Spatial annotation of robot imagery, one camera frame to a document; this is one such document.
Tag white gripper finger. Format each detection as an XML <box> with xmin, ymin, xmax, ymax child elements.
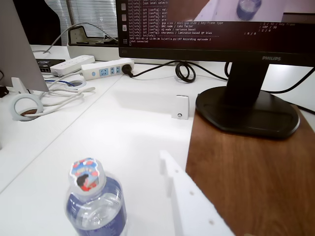
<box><xmin>159</xmin><ymin>149</ymin><xmax>237</xmax><ymax>236</ymax></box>

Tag blue label water bottle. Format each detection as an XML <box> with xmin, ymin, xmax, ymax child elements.
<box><xmin>64</xmin><ymin>157</ymin><xmax>128</xmax><ymax>236</ymax></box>

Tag brown wooden board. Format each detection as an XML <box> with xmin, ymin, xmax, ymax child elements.
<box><xmin>185</xmin><ymin>103</ymin><xmax>315</xmax><ymax>236</ymax></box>

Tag black Philips monitor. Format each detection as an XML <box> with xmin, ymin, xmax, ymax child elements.
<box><xmin>115</xmin><ymin>0</ymin><xmax>315</xmax><ymax>140</ymax></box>

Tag white power strip blue sockets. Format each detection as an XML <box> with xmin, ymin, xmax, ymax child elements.
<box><xmin>81</xmin><ymin>58</ymin><xmax>135</xmax><ymax>81</ymax></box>

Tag plain white power strip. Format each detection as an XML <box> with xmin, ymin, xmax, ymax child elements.
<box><xmin>50</xmin><ymin>55</ymin><xmax>95</xmax><ymax>76</ymax></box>

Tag small white stand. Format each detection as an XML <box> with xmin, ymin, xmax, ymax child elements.
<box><xmin>11</xmin><ymin>77</ymin><xmax>34</xmax><ymax>95</ymax></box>

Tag silver monitor back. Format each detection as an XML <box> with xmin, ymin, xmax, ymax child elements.
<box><xmin>0</xmin><ymin>0</ymin><xmax>49</xmax><ymax>92</ymax></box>

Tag small white metal bracket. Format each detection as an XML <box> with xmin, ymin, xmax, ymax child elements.
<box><xmin>171</xmin><ymin>94</ymin><xmax>190</xmax><ymax>120</ymax></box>

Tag black coiled power cable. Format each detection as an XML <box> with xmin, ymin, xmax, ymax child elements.
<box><xmin>122</xmin><ymin>60</ymin><xmax>229</xmax><ymax>84</ymax></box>

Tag thick white power cable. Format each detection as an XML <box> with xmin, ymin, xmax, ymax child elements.
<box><xmin>24</xmin><ymin>73</ymin><xmax>96</xmax><ymax>118</ymax></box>

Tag thick black cable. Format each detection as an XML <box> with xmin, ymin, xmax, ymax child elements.
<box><xmin>264</xmin><ymin>66</ymin><xmax>315</xmax><ymax>94</ymax></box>

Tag white desk grommet ring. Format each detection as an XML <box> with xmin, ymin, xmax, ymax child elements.
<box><xmin>10</xmin><ymin>94</ymin><xmax>44</xmax><ymax>121</ymax></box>
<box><xmin>65</xmin><ymin>80</ymin><xmax>87</xmax><ymax>89</ymax></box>

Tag thin blue cable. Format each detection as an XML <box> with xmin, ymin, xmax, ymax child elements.
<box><xmin>45</xmin><ymin>79</ymin><xmax>76</xmax><ymax>87</ymax></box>

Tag white desk cable box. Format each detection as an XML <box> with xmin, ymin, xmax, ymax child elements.
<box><xmin>66</xmin><ymin>25</ymin><xmax>120</xmax><ymax>61</ymax></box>

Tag black network switch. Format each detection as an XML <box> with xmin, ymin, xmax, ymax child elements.
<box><xmin>35</xmin><ymin>58</ymin><xmax>66</xmax><ymax>74</ymax></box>

